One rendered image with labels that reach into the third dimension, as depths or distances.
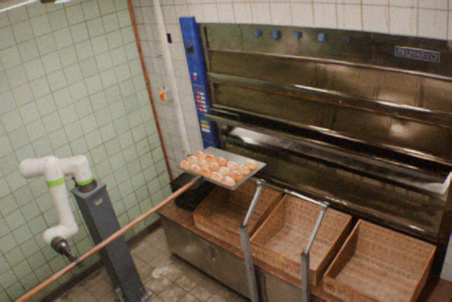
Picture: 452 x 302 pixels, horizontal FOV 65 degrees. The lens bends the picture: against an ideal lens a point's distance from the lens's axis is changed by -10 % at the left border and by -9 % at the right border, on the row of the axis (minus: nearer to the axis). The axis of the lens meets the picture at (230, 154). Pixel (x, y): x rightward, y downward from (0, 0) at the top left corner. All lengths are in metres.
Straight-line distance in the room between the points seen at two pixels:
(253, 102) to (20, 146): 1.84
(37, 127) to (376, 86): 2.50
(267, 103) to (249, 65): 0.29
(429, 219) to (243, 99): 1.52
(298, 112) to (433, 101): 0.91
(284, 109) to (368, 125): 0.61
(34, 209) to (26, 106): 0.87
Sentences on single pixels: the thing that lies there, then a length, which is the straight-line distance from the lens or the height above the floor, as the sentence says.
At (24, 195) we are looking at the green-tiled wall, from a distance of 3.43.
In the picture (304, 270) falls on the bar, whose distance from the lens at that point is 2.41.
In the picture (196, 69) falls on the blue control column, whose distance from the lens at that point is 3.09.
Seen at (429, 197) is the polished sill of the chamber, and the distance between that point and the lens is 2.44.
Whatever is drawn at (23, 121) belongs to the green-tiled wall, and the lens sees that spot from 3.27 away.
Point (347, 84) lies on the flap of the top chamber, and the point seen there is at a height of 1.78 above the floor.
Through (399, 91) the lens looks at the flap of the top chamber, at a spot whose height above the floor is 1.79.
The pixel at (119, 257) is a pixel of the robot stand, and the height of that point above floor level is 0.55.
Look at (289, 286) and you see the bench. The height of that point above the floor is 0.52.
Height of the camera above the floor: 2.58
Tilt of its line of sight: 29 degrees down
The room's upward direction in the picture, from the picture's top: 9 degrees counter-clockwise
